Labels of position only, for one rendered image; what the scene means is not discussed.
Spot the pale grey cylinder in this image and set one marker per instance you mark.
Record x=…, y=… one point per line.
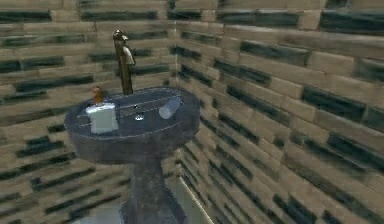
x=169, y=108

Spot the dark grey pedestal sink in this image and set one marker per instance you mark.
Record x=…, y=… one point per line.
x=146, y=140

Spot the bronze sink faucet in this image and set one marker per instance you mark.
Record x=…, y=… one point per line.
x=124, y=66

